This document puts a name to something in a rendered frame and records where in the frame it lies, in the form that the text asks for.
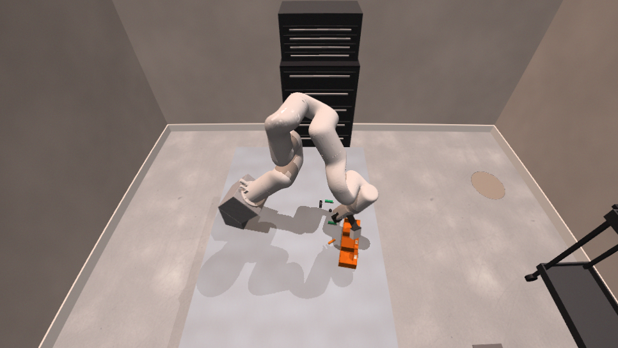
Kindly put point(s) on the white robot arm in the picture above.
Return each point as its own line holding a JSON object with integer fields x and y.
{"x": 286, "y": 149}

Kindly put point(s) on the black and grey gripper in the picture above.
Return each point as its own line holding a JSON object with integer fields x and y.
{"x": 341, "y": 212}

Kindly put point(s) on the orange open bin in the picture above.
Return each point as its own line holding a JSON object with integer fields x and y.
{"x": 349, "y": 250}

